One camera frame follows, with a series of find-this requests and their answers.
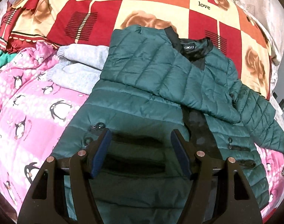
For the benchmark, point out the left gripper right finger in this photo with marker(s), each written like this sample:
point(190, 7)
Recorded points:
point(220, 192)

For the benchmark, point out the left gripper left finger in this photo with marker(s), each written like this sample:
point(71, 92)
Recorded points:
point(45, 201)

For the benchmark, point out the dark green puffer jacket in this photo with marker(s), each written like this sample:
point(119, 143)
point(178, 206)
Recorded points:
point(152, 83)

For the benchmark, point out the pink penguin blanket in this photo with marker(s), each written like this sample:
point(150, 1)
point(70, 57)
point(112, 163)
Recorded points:
point(34, 111)

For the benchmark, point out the grey folded garment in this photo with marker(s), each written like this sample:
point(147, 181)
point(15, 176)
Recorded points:
point(79, 67)

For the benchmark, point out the green cloth at bedside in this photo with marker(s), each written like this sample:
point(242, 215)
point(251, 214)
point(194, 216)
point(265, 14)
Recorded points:
point(5, 58)

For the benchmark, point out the red orange rose quilt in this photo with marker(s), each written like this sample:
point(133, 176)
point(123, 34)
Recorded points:
point(63, 22)

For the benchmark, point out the beige patterned curtain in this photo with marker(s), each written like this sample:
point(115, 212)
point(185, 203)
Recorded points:
point(270, 14)

